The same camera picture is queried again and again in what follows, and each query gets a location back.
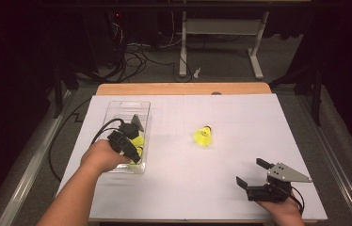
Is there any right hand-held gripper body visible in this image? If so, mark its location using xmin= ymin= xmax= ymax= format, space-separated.
xmin=247 ymin=161 xmax=313 ymax=202

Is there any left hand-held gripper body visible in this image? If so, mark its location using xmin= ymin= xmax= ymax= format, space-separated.
xmin=106 ymin=113 xmax=145 ymax=165

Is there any clear plastic storage bin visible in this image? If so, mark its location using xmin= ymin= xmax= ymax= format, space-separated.
xmin=103 ymin=100 xmax=152 ymax=174

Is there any person's right hand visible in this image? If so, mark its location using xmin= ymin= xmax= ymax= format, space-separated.
xmin=255 ymin=193 xmax=306 ymax=226

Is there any person's left hand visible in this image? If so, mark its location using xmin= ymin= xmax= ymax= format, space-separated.
xmin=80 ymin=139 xmax=133 ymax=174

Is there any white table cover sheet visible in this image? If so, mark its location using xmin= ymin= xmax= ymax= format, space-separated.
xmin=56 ymin=93 xmax=328 ymax=221

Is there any dark metal stand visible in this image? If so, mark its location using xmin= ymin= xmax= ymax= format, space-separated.
xmin=269 ymin=59 xmax=324 ymax=127
xmin=51 ymin=60 xmax=81 ymax=120

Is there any dark computer tower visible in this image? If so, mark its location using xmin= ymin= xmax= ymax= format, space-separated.
xmin=81 ymin=8 xmax=128 ymax=72

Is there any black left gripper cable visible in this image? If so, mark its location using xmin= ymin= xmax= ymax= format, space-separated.
xmin=89 ymin=117 xmax=125 ymax=146

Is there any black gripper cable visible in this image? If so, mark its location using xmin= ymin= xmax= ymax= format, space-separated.
xmin=89 ymin=117 xmax=125 ymax=146
xmin=290 ymin=186 xmax=306 ymax=215

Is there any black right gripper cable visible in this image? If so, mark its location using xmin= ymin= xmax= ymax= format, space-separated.
xmin=290 ymin=186 xmax=306 ymax=215

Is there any black cable on floor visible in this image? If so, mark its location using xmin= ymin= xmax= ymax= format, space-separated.
xmin=48 ymin=97 xmax=92 ymax=183

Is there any grey metal floor rail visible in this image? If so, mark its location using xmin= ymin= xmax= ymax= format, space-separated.
xmin=0 ymin=89 xmax=73 ymax=226
xmin=296 ymin=93 xmax=352 ymax=226

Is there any bundle of black floor cables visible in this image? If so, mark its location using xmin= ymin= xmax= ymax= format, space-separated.
xmin=102 ymin=22 xmax=194 ymax=84

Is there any white metal desk frame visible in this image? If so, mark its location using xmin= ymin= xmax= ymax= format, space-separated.
xmin=178 ymin=10 xmax=270 ymax=80

